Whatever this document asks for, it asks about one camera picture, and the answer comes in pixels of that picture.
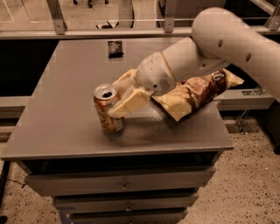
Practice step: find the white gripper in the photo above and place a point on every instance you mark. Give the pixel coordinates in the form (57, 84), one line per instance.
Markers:
(153, 73)

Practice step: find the orange soda can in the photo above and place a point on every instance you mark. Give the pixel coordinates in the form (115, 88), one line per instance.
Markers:
(105, 96)

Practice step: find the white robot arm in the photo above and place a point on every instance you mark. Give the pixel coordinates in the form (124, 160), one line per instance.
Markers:
(219, 38)

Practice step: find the brown chip bag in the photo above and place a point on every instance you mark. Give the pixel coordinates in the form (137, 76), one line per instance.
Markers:
(190, 94)

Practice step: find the small dark snack packet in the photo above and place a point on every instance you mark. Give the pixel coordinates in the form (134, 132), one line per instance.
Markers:
(115, 49)

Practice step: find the metal railing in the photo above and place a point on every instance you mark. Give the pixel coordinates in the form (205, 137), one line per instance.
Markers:
(88, 19)

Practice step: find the grey drawer cabinet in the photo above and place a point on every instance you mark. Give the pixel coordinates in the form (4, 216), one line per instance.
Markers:
(59, 131)

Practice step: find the top grey drawer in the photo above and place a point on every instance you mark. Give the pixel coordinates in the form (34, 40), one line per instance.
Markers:
(120, 181)

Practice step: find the grey drawer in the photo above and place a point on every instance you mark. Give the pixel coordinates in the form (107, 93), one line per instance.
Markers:
(134, 217)
(120, 181)
(121, 203)

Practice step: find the middle grey drawer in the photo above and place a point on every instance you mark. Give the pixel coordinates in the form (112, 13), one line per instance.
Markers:
(121, 203)

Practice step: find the bottom grey drawer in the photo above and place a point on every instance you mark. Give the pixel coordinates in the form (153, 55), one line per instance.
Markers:
(134, 217)

